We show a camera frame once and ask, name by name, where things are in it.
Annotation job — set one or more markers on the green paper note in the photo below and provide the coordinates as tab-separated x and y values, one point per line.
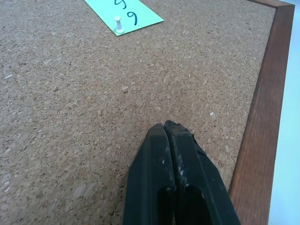
131	11

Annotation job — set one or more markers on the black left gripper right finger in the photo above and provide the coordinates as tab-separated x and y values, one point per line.
199	178

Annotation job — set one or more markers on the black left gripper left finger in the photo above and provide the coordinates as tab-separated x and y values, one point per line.
150	173

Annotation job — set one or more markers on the white pushpin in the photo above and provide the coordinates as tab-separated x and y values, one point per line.
119	24

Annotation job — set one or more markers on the cork board with wooden frame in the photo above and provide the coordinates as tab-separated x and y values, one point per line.
93	105

